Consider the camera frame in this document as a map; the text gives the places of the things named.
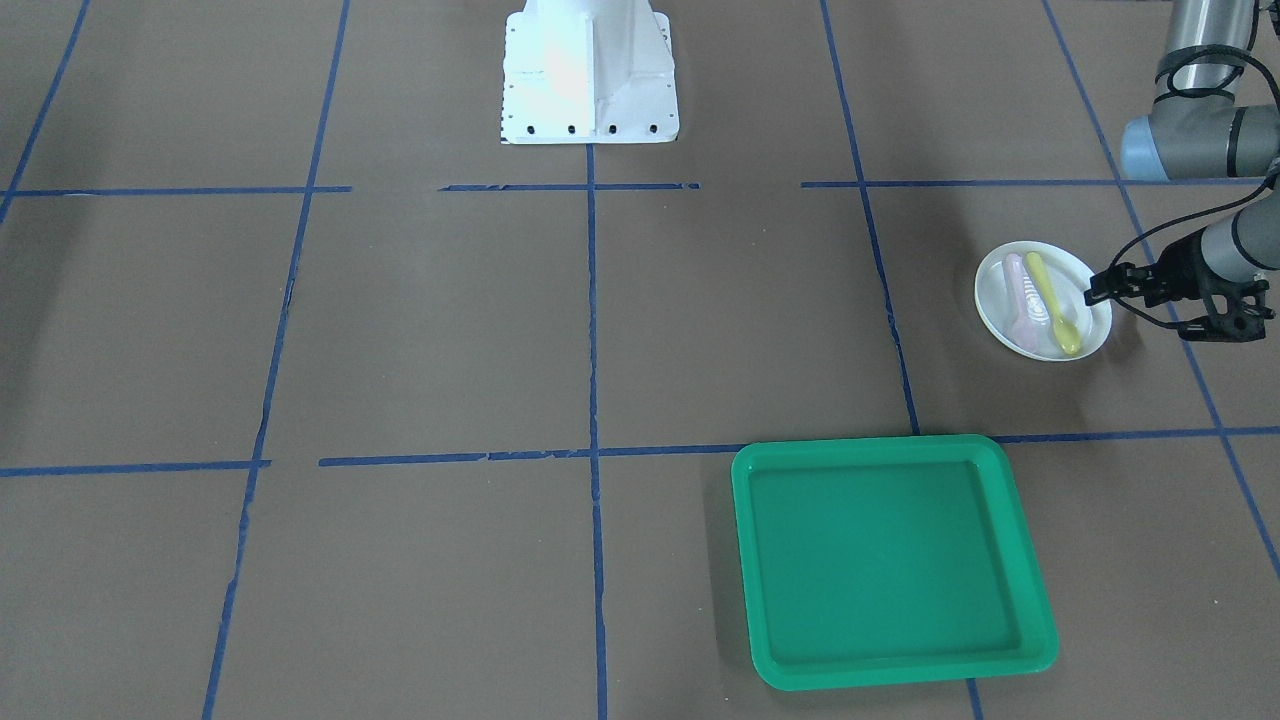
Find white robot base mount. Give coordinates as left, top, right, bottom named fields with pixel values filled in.
left=499, top=1, right=680, bottom=145

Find green plastic tray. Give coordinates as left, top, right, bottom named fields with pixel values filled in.
left=731, top=434, right=1060, bottom=692

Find pink plastic spoon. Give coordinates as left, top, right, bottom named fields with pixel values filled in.
left=1002, top=252, right=1050, bottom=354

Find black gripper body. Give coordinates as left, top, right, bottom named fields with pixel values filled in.
left=1140, top=228, right=1275, bottom=343

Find white round plate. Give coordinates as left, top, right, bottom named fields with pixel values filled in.
left=973, top=240, right=1114, bottom=363

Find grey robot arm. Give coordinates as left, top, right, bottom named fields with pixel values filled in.
left=1083, top=1, right=1279, bottom=343

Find yellow plastic spoon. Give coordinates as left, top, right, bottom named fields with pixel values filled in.
left=1025, top=251, right=1083, bottom=357

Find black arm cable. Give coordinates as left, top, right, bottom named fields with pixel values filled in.
left=1108, top=40, right=1280, bottom=331

